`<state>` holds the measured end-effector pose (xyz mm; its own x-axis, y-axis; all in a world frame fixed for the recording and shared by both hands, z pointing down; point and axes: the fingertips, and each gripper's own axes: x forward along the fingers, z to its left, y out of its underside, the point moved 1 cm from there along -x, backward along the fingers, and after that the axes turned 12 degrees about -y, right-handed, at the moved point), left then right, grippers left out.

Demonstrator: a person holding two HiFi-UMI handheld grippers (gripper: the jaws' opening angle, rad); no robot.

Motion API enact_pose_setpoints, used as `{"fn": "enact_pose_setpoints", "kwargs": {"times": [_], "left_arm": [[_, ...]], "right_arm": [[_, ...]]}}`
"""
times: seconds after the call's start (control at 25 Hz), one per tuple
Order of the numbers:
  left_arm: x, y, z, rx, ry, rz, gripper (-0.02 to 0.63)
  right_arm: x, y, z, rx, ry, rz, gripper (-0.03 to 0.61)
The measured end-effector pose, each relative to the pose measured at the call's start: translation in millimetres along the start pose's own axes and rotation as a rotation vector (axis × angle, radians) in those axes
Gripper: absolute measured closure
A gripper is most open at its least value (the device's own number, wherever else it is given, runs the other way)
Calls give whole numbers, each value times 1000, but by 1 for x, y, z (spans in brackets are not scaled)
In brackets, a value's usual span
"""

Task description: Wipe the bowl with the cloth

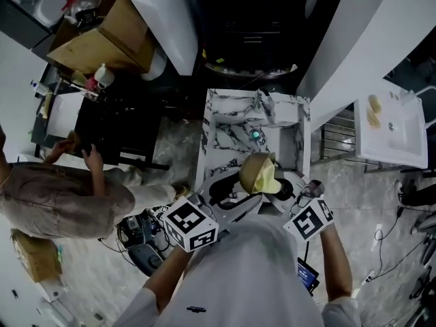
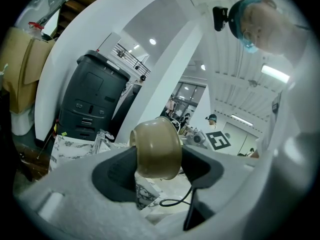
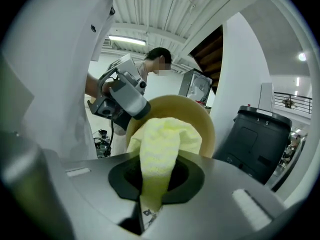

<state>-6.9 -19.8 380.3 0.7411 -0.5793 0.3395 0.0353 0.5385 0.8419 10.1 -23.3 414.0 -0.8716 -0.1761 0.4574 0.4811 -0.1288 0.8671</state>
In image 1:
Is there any white rectangular basin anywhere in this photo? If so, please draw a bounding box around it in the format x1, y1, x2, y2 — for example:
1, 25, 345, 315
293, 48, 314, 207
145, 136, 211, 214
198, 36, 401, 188
46, 92, 85, 139

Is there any yellow cloth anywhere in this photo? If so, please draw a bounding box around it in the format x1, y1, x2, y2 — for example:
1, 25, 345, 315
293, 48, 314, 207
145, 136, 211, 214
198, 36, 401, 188
253, 157, 283, 194

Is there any white plastic roll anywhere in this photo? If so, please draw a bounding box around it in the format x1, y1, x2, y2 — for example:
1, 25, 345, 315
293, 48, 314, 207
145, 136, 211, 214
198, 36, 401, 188
140, 48, 168, 81

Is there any person's white shirt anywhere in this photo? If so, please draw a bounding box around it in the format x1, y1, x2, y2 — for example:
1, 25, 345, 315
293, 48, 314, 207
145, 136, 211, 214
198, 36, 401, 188
112, 213, 362, 327

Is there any white mug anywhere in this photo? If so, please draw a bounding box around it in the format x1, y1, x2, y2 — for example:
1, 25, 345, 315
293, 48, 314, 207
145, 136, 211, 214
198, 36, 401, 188
93, 63, 116, 89

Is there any black bicycle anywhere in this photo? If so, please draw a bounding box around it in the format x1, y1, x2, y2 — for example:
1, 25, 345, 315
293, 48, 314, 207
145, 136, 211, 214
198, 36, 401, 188
408, 213, 436, 327

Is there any black device blue screen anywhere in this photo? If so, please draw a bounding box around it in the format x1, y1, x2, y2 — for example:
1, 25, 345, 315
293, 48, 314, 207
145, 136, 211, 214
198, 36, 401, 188
296, 257, 320, 292

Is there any tan bowl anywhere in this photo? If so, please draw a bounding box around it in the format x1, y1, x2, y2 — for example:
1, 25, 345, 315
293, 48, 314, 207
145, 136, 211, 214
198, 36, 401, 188
238, 151, 277, 194

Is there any person's right forearm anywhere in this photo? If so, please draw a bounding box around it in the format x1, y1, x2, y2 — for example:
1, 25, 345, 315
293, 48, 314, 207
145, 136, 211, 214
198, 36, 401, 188
318, 225, 354, 302

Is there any white ceramic sink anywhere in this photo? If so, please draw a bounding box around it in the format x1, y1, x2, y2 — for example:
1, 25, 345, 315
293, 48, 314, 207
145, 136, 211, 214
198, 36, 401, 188
354, 80, 429, 170

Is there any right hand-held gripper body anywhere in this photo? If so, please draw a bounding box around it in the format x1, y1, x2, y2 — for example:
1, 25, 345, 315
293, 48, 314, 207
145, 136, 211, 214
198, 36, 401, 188
283, 178, 334, 241

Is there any small cardboard box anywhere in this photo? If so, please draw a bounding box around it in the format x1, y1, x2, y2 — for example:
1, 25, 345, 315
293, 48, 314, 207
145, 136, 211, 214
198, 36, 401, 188
10, 228, 64, 284

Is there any grey white fixture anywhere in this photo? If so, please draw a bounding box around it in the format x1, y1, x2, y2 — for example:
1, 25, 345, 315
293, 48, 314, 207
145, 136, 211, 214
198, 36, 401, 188
0, 0, 65, 50

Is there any white pump bottle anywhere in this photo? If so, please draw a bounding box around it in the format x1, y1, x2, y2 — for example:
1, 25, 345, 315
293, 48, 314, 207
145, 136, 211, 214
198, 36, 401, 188
29, 79, 48, 95

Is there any yellow sponge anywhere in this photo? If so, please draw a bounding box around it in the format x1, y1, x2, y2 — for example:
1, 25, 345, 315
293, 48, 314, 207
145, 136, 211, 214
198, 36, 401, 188
366, 109, 382, 129

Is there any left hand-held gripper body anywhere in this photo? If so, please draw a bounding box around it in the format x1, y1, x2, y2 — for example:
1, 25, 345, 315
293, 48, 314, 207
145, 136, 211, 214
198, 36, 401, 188
162, 194, 236, 253

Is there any black marble table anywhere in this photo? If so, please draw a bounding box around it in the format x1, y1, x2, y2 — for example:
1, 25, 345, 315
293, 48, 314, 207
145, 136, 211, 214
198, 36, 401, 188
30, 63, 205, 172

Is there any metal towel rack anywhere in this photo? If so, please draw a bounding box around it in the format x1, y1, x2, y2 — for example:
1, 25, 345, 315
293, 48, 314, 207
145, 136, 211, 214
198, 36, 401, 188
311, 106, 423, 173

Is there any black floor cable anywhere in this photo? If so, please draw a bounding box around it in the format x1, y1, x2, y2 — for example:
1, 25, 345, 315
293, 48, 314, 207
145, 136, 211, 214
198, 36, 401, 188
366, 209, 430, 282

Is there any marble sink cabinet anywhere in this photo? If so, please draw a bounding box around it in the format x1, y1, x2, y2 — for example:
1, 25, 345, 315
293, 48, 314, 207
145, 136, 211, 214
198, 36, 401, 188
194, 88, 311, 197

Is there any white floor fixture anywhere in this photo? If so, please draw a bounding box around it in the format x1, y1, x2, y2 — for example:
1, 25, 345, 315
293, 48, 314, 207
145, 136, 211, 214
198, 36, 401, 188
37, 279, 72, 320

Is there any large cardboard box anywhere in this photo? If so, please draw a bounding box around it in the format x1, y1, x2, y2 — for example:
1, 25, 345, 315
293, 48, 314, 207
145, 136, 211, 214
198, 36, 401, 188
46, 0, 157, 76

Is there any person's left forearm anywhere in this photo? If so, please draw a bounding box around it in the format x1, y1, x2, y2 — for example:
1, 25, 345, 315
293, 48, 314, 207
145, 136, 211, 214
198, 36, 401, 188
142, 245, 193, 315

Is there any chrome faucet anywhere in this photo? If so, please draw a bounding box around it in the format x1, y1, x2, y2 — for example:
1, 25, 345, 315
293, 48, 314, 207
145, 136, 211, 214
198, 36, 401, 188
255, 89, 277, 125

